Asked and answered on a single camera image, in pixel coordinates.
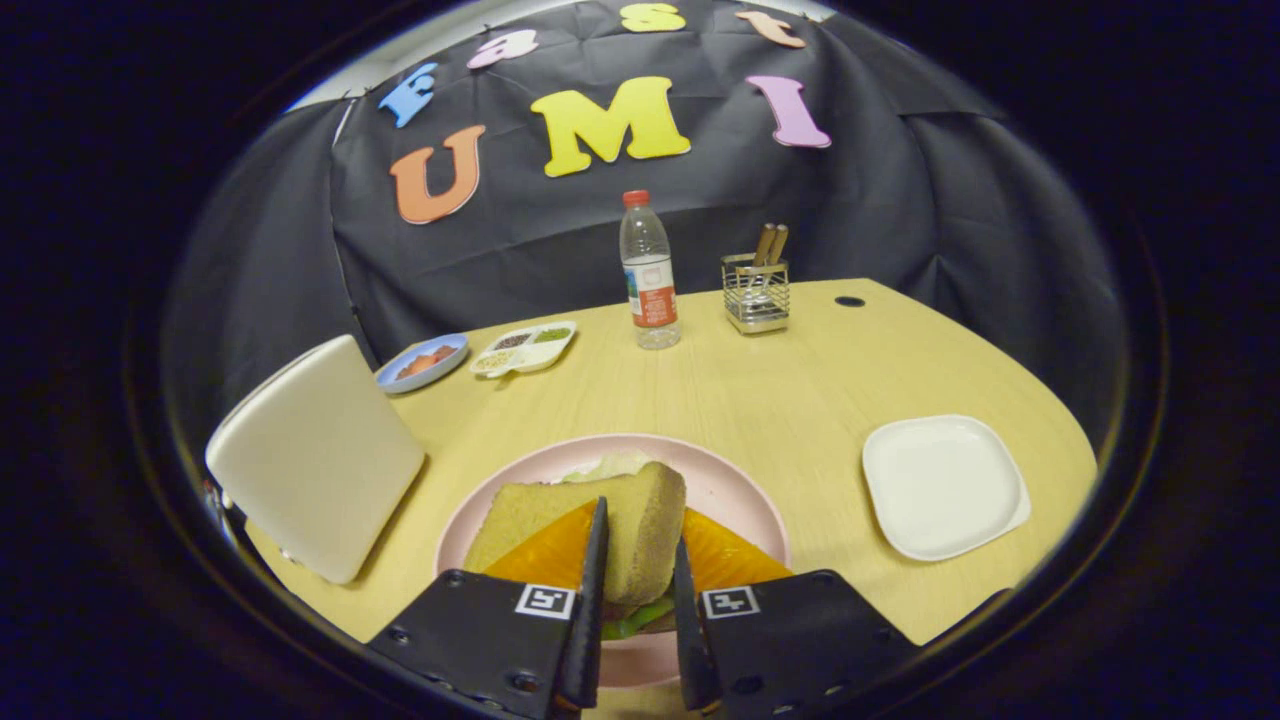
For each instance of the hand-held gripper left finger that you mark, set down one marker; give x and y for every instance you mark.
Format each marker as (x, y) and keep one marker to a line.
(590, 620)

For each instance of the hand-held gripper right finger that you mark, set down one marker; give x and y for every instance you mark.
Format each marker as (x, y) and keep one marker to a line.
(685, 620)

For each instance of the green lettuce leaf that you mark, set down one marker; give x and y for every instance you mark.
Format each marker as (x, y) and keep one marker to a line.
(635, 620)

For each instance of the brown bread slice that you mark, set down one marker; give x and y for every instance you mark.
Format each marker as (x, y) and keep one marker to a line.
(640, 530)

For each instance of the pink plate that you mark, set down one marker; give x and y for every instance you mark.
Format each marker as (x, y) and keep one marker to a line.
(740, 490)

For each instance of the white divided dish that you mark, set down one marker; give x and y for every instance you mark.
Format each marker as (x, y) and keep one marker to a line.
(535, 355)

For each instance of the blue plate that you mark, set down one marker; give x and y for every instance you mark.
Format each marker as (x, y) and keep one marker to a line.
(445, 372)

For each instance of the white square plate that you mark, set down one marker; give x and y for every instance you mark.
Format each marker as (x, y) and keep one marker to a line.
(945, 488)

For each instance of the orange red food slices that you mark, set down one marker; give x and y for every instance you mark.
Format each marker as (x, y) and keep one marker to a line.
(425, 362)

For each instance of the white toaster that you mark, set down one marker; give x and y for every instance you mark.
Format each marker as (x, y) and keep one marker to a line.
(315, 460)

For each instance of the clear red-capped water bottle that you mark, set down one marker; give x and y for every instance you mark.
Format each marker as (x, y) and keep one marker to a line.
(651, 290)

